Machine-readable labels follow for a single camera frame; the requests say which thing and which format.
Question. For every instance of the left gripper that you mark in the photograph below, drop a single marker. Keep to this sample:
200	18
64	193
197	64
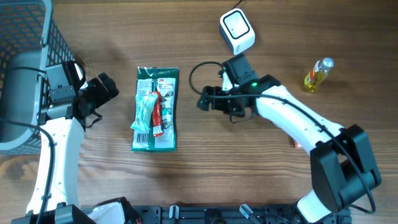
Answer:
103	94

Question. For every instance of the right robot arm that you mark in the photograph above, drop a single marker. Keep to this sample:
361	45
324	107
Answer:
342	162

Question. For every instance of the grey plastic mesh basket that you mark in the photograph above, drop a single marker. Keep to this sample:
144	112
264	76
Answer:
30	43

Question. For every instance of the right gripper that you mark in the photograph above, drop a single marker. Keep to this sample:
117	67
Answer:
217	104

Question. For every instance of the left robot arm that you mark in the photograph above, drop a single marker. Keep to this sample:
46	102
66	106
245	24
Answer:
62	124

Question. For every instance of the green 3M gloves package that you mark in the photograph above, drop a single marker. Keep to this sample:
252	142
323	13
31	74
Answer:
165	81

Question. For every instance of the mint green wipes packet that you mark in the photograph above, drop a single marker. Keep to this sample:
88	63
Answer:
144	109

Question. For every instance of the red snack stick packet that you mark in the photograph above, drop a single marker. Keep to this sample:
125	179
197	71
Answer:
157	117

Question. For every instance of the yellow oil bottle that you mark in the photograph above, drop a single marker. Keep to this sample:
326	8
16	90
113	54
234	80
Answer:
317	74

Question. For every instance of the white barcode scanner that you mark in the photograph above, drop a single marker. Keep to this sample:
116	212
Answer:
236	31

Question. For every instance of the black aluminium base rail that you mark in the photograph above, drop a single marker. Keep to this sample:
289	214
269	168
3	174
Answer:
217	214

